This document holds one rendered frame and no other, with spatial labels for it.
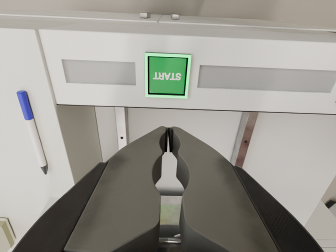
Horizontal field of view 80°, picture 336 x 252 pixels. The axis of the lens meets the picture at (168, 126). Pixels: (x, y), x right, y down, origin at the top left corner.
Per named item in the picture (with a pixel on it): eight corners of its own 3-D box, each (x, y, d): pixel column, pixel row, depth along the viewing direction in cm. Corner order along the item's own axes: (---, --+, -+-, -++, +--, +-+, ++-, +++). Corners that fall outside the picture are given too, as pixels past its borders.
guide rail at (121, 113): (135, 231, 65) (133, 241, 63) (128, 231, 65) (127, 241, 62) (125, 80, 40) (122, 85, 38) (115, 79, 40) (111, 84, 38)
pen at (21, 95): (47, 176, 32) (22, 93, 25) (40, 176, 32) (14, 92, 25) (50, 171, 33) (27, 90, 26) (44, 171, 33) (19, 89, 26)
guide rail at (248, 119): (218, 233, 66) (220, 242, 63) (212, 233, 66) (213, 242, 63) (259, 85, 41) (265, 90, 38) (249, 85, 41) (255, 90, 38)
